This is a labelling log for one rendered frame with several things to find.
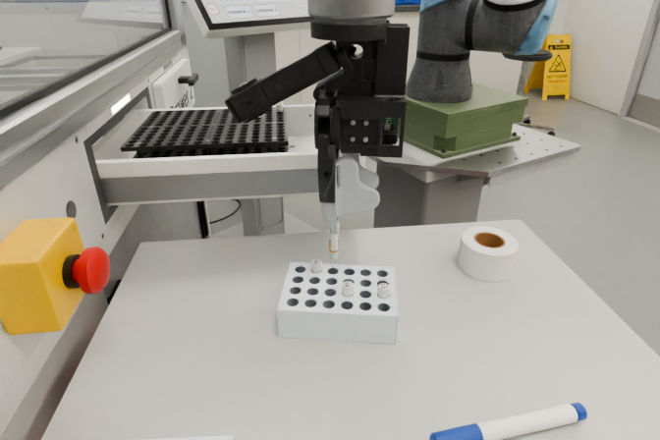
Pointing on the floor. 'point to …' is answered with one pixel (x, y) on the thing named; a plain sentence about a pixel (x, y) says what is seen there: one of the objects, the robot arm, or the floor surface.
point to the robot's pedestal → (426, 193)
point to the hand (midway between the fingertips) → (327, 217)
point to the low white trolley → (387, 365)
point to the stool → (524, 80)
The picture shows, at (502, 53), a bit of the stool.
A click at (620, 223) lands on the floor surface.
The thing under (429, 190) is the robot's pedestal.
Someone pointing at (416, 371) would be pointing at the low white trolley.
